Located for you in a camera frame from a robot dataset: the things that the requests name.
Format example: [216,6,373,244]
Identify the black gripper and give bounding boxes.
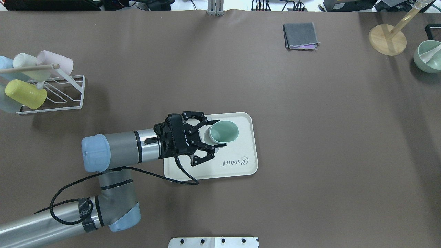
[153,111,227,167]

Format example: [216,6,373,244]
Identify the green cup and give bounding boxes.
[204,120,239,144]

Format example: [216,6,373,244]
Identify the cream rabbit tray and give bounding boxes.
[179,112,258,179]

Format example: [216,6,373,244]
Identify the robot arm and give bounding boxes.
[1,111,226,248]

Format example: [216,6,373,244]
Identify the pink cup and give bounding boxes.
[36,50,74,76]

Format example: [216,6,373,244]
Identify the yellow cup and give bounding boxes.
[5,80,47,110]

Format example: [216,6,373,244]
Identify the cream cup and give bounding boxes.
[12,53,51,82]

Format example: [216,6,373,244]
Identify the light blue cup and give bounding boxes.
[0,56,30,82]

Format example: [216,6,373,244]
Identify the wooden cup tree stand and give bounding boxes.
[368,0,433,55]

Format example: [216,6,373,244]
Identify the grey folded cloth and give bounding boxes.
[283,22,319,50]

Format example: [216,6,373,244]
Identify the white ceramic spoon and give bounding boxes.
[421,44,441,63]

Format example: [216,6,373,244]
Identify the green bowl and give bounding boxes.
[413,40,441,73]

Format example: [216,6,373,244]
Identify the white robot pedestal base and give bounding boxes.
[168,237,260,248]

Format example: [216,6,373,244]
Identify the aluminium frame post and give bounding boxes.
[207,0,224,16]

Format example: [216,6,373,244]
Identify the white wire cup rack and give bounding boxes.
[0,63,86,115]

